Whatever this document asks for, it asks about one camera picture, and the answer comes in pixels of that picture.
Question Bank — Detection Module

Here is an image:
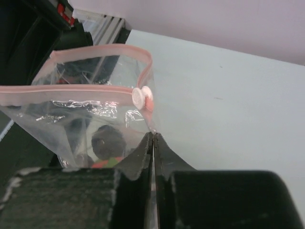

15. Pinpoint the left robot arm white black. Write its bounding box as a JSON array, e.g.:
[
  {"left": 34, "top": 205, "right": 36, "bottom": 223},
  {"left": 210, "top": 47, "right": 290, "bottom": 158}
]
[{"left": 0, "top": 0, "right": 93, "bottom": 86}]

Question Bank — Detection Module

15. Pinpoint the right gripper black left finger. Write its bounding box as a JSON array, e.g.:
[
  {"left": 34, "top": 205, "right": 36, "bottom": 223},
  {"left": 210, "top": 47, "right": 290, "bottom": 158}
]
[{"left": 0, "top": 133, "right": 153, "bottom": 229}]

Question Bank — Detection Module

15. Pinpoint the toy peach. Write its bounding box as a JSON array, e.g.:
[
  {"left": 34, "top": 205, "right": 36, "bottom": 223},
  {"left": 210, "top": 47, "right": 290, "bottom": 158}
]
[{"left": 91, "top": 156, "right": 123, "bottom": 168}]

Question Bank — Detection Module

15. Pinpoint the aluminium front rail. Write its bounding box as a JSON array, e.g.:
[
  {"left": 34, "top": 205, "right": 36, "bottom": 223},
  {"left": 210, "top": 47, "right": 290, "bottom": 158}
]
[{"left": 73, "top": 10, "right": 125, "bottom": 45}]

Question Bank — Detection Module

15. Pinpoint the clear zip top bag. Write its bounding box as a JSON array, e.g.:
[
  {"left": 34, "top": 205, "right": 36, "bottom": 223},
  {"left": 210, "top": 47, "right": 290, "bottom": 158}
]
[{"left": 0, "top": 44, "right": 156, "bottom": 167}]

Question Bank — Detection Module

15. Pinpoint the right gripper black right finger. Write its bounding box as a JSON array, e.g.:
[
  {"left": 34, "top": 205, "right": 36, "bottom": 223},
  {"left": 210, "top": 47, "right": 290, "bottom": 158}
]
[{"left": 153, "top": 133, "right": 304, "bottom": 229}]

